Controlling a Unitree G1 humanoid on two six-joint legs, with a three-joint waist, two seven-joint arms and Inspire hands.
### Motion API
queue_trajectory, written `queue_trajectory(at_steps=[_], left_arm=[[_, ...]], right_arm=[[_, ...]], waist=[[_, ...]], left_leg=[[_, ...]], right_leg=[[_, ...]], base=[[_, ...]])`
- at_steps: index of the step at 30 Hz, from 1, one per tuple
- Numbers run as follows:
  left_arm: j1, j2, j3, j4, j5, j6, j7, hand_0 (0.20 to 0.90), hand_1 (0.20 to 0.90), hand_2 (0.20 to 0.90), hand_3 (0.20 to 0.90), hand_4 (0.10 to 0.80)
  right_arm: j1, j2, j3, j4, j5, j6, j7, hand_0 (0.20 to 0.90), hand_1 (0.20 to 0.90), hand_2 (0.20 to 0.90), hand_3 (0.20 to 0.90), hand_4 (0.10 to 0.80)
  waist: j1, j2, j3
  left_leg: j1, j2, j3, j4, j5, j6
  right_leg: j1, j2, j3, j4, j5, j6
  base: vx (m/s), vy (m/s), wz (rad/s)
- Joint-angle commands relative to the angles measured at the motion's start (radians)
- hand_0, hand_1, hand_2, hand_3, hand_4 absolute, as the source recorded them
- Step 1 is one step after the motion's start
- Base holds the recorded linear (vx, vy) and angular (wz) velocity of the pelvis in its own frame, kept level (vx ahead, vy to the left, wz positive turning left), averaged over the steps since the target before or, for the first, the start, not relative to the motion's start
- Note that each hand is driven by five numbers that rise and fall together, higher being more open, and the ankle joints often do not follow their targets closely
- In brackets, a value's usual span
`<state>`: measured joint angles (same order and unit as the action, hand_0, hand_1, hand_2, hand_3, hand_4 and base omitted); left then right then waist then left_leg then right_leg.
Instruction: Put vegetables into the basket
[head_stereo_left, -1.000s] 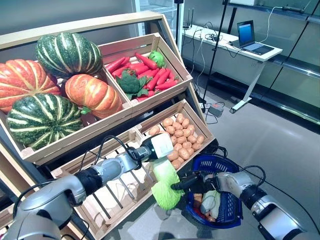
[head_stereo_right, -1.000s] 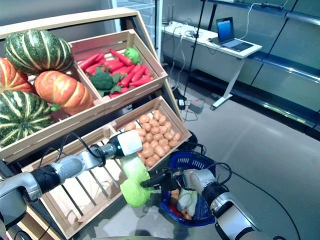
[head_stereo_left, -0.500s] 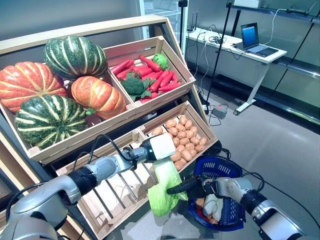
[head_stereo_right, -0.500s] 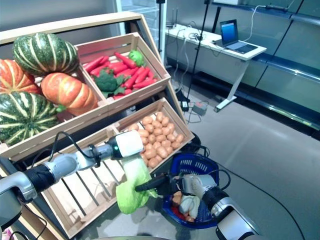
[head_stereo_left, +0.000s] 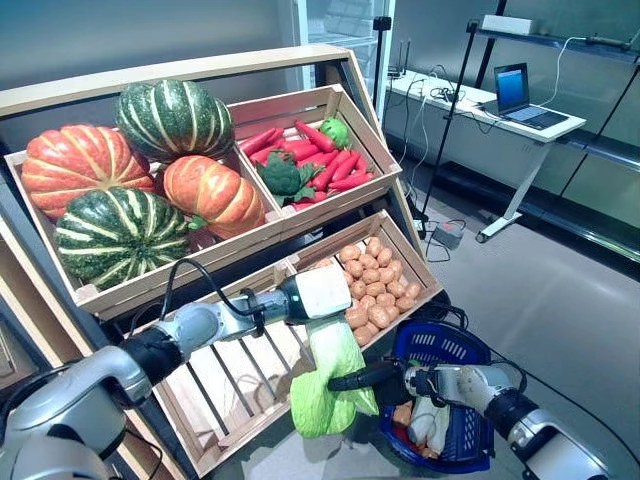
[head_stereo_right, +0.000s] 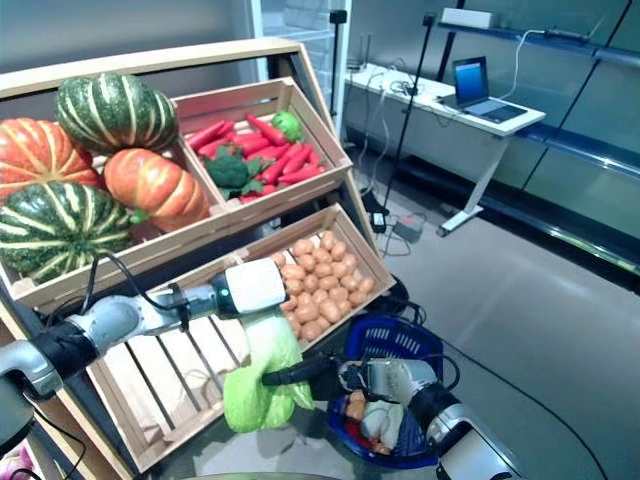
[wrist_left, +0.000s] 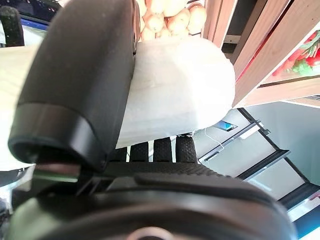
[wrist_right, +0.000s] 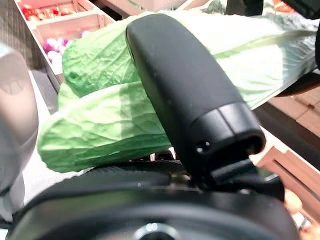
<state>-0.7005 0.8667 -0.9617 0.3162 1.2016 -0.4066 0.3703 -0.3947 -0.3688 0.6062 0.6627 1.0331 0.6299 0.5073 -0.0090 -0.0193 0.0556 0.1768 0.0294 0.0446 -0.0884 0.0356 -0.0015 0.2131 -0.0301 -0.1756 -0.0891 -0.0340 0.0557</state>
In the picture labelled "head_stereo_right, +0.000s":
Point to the black tripod stand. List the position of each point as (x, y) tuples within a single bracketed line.
[(429, 20)]

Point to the black power adapter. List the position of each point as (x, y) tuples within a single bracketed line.
[(378, 221)]

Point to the dark green broccoli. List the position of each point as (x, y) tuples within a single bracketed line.
[(227, 172)]

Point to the long napa cabbage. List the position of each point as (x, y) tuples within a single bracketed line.
[(380, 417)]

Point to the round orange pumpkin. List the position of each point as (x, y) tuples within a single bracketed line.
[(35, 155)]

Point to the bright green lettuce head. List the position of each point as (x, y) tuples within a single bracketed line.
[(255, 400)]

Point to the green striped pumpkin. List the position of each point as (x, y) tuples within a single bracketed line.
[(115, 112), (55, 230)]

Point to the grey power box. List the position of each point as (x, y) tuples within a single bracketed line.
[(408, 229)]

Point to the black pole with camera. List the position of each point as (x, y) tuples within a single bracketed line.
[(338, 16)]

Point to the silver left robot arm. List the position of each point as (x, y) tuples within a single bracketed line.
[(110, 320)]

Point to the elongated orange pumpkin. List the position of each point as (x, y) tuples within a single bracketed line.
[(155, 187)]

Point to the grey metal store shelving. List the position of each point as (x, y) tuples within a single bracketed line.
[(590, 165)]

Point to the wooden display shelf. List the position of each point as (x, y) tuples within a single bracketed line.
[(150, 60)]

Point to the large wooden pumpkin crate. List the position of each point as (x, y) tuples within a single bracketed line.
[(170, 247)]

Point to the brown potato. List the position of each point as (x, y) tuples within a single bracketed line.
[(278, 258), (311, 331), (327, 240), (366, 285), (303, 247)]

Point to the white desk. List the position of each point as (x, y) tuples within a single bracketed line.
[(435, 135)]

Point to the purple onion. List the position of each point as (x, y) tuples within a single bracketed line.
[(12, 465)]

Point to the light green bell pepper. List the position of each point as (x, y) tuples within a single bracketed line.
[(287, 126)]

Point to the open grey laptop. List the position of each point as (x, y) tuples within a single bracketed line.
[(492, 110)]

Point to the blue plastic shopping basket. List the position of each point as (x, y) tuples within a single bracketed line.
[(390, 335)]

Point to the white flat box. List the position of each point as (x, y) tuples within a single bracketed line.
[(470, 17)]

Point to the wide wooden slat crate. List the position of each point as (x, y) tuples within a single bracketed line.
[(164, 380)]

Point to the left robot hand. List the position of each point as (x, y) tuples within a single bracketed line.
[(255, 285)]

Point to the red-orange plastic carrot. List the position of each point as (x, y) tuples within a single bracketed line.
[(205, 136), (280, 165), (301, 175), (265, 130), (297, 159)]

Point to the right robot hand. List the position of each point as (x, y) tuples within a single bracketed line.
[(330, 377)]

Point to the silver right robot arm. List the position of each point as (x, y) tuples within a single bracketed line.
[(465, 435)]

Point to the pale knobbly potato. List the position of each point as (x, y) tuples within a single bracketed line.
[(381, 446), (355, 407)]

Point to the wooden carrot crate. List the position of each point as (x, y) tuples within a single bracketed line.
[(290, 197)]

